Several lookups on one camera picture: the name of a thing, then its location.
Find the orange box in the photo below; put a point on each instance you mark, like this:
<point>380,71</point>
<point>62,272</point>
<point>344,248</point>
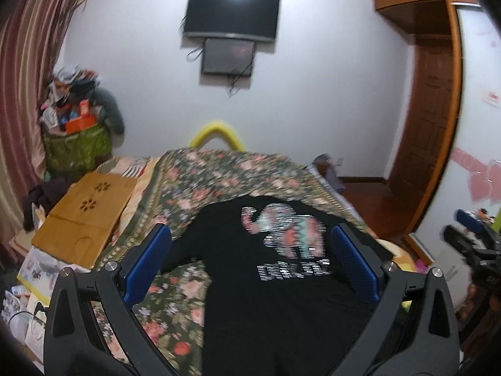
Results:
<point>80,123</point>

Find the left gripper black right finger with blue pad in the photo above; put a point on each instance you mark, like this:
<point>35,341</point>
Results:
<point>412,330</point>

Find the white wardrobe panel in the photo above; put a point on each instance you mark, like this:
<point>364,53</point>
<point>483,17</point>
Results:
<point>471,179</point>

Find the grey plush toy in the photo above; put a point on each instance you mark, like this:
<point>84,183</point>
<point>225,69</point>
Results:
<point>109,111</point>

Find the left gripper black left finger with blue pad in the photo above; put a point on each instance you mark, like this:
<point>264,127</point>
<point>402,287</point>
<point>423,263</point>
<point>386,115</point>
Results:
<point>74,344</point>

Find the floral green bed cover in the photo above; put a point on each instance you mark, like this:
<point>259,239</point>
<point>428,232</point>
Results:
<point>172,190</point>

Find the blue grey cloth bundle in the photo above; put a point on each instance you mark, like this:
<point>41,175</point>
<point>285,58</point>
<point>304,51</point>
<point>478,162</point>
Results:
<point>326,168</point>

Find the yellow headboard cushion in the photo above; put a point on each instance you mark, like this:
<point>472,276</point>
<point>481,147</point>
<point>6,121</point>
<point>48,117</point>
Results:
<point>217,129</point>

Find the brown wooden door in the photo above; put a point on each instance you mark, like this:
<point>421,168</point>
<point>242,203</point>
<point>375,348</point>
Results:
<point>429,124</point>

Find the green storage bag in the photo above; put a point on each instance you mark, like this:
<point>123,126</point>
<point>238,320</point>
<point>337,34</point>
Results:
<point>77,152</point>

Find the large black wall television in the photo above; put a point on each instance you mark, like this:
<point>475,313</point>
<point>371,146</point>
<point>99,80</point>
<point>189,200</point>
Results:
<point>255,20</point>

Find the striped maroon curtain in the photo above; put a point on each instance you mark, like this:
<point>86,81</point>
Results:
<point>31,37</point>

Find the dark clothes pile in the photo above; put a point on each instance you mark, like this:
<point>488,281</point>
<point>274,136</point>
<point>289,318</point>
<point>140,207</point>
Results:
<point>46,194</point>

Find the black elephant print t-shirt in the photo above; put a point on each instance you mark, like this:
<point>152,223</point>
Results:
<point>279,302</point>

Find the printed papers stack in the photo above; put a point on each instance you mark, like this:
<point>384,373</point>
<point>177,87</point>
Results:
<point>23,306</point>

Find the wooden lap desk board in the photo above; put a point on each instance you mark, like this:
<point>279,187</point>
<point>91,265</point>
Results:
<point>80,225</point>

